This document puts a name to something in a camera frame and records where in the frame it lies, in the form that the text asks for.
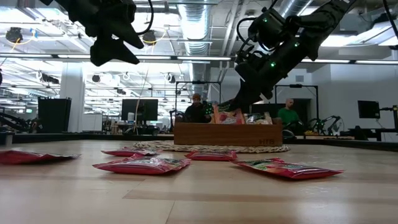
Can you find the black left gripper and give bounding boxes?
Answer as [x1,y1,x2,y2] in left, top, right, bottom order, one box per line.
[40,0,146,67]

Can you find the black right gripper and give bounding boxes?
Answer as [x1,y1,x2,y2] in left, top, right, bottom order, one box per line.
[228,46,308,111]

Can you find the orange black tea packet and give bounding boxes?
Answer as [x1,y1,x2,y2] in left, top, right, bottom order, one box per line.
[211,100,246,125]

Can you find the wooden tea box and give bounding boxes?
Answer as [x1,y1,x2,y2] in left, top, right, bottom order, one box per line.
[173,116,284,147]

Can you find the red tea packet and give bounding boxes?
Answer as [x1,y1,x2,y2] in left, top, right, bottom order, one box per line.
[0,149,81,166]
[101,146,162,157]
[233,157,346,180]
[184,150,238,162]
[92,154,192,175]

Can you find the black ceiling device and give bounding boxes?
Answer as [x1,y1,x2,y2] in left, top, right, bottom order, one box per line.
[6,27,23,44]
[142,29,158,46]

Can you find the person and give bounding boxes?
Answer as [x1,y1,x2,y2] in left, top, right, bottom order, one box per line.
[183,93,212,124]
[277,98,302,128]

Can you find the long light bar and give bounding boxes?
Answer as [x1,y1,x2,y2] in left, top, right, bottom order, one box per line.
[0,53,398,65]

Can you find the black computer monitor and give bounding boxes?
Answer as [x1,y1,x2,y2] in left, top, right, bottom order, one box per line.
[357,100,381,119]
[121,98,159,122]

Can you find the white column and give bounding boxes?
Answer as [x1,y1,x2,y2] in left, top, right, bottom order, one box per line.
[59,62,85,133]

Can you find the black partition panel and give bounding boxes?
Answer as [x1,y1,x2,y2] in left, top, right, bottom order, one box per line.
[37,96,72,134]

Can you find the round woven placemat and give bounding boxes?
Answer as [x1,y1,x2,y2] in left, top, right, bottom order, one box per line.
[132,140,292,154]

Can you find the black background desk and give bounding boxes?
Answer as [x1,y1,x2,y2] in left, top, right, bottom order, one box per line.
[347,126,398,142]

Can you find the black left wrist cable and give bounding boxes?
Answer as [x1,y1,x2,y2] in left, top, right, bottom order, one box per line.
[136,0,155,35]

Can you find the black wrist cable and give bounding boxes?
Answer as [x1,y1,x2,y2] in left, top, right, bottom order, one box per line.
[136,0,155,35]
[236,17,261,63]

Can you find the black metal rig frame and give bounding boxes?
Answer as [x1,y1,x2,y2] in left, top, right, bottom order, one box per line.
[274,83,320,133]
[175,80,223,124]

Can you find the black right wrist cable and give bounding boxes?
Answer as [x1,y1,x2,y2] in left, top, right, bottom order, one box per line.
[236,17,261,63]

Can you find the silver ceiling duct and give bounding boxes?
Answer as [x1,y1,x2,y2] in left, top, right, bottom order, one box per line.
[278,0,308,19]
[177,0,215,94]

